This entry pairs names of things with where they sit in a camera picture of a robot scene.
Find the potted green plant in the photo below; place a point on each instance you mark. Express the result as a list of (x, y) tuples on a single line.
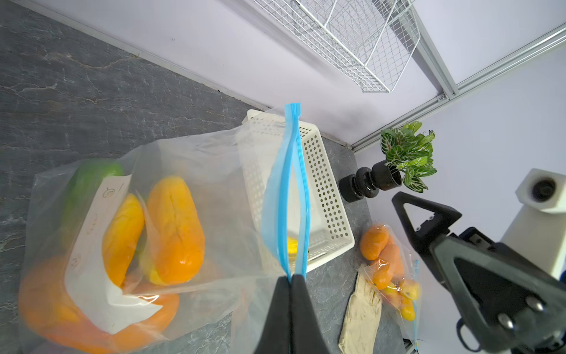
[(408, 159)]

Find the white wire wall shelf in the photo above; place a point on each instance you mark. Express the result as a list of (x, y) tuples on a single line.
[(371, 42)]

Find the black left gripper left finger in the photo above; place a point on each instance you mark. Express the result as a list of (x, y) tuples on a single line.
[(276, 334)]

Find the orange mango basket bottom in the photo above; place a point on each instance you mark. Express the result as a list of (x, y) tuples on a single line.
[(121, 238)]

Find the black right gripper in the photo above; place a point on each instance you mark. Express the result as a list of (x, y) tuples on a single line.
[(505, 300)]

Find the beige work glove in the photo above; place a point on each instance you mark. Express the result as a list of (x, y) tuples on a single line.
[(362, 318)]

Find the cream perforated plastic basket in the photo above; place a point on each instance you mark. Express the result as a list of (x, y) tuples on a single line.
[(330, 232)]

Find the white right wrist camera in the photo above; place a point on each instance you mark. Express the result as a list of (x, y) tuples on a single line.
[(538, 230)]

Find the clear blue zip-top bag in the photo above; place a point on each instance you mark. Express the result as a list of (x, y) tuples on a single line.
[(395, 274)]

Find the green mango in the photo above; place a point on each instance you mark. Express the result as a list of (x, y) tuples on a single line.
[(85, 182)]

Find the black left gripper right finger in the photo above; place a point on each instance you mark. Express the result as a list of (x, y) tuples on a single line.
[(305, 334)]

